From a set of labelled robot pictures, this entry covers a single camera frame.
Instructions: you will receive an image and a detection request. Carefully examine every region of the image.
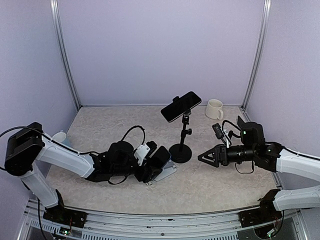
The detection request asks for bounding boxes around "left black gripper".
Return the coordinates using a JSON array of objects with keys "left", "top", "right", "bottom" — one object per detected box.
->
[{"left": 111, "top": 157, "right": 162, "bottom": 183}]

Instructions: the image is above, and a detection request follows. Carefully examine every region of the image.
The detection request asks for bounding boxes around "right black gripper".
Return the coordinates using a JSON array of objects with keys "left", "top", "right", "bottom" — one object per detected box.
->
[{"left": 198, "top": 144, "right": 257, "bottom": 168}]

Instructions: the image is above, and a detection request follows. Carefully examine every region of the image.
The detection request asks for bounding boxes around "blue phone black screen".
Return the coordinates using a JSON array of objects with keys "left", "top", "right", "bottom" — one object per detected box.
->
[{"left": 148, "top": 145, "right": 171, "bottom": 170}]

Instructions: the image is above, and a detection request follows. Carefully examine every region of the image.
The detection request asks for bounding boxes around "grey folding phone stand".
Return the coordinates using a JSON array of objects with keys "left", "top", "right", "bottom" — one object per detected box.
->
[{"left": 146, "top": 160, "right": 178, "bottom": 186}]

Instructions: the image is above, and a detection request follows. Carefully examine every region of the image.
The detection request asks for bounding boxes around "tall black phone stand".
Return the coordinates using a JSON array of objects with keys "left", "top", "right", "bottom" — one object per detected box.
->
[{"left": 169, "top": 100, "right": 192, "bottom": 164}]

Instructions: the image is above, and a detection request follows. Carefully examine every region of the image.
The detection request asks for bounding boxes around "purple phone black screen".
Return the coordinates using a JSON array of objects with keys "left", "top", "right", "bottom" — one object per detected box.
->
[{"left": 160, "top": 91, "right": 202, "bottom": 123}]

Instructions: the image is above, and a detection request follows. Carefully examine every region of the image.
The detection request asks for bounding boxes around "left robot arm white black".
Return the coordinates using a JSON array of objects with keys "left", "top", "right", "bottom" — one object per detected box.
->
[{"left": 1, "top": 122, "right": 171, "bottom": 223}]

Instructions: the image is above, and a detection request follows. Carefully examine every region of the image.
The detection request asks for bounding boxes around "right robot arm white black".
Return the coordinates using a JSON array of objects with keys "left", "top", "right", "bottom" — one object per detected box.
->
[{"left": 197, "top": 121, "right": 320, "bottom": 222}]

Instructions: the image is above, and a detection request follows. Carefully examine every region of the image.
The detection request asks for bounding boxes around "white ceramic mug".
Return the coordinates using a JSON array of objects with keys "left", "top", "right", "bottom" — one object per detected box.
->
[{"left": 205, "top": 99, "right": 224, "bottom": 120}]

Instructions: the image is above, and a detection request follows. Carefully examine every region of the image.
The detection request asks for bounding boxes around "light blue cup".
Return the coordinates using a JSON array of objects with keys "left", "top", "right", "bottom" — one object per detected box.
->
[{"left": 52, "top": 131, "right": 72, "bottom": 148}]

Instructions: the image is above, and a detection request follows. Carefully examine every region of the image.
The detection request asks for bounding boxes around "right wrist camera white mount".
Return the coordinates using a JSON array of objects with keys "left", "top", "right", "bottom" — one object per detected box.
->
[{"left": 212, "top": 123, "right": 232, "bottom": 148}]

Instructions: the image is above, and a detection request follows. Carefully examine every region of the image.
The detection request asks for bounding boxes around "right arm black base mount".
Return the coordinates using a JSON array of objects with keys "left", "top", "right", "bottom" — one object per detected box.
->
[{"left": 238, "top": 189, "right": 284, "bottom": 228}]

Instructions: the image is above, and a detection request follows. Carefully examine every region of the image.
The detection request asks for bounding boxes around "front aluminium frame rail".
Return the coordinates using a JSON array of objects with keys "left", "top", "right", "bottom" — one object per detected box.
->
[{"left": 17, "top": 197, "right": 311, "bottom": 240}]

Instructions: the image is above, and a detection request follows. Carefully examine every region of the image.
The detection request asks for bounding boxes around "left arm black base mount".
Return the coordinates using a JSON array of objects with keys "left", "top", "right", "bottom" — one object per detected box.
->
[{"left": 43, "top": 189, "right": 88, "bottom": 229}]

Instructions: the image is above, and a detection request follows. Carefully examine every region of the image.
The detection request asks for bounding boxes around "right aluminium frame post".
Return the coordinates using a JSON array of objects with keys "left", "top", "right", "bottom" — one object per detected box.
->
[{"left": 241, "top": 0, "right": 272, "bottom": 112}]

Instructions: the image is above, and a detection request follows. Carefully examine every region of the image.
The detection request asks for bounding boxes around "aluminium frame post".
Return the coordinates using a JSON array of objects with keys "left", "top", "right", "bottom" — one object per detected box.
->
[
  {"left": 50, "top": 0, "right": 82, "bottom": 111},
  {"left": 241, "top": 0, "right": 272, "bottom": 112}
]

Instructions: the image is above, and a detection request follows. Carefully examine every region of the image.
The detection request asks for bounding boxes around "left aluminium frame post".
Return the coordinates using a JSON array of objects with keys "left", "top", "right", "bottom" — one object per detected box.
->
[{"left": 50, "top": 0, "right": 82, "bottom": 111}]

